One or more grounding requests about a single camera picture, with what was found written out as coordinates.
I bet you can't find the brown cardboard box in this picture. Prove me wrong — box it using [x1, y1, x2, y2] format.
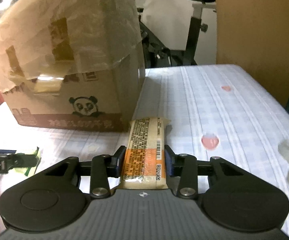
[0, 0, 146, 133]

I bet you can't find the checked tablecloth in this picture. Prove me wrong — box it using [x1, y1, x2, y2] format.
[0, 64, 289, 240]

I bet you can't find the orange beige snack bar packet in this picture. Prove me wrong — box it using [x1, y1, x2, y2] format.
[120, 117, 172, 190]

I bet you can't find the orange wooden door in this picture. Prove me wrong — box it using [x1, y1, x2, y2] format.
[214, 0, 289, 105]

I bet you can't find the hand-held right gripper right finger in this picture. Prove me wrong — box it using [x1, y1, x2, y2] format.
[164, 144, 246, 198]

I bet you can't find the black exercise bike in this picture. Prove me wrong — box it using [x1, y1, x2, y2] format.
[133, 0, 216, 68]

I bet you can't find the small green snack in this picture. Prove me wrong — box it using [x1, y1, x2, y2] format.
[12, 146, 42, 177]

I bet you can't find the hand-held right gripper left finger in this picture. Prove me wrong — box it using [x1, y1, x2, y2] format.
[43, 145, 127, 198]

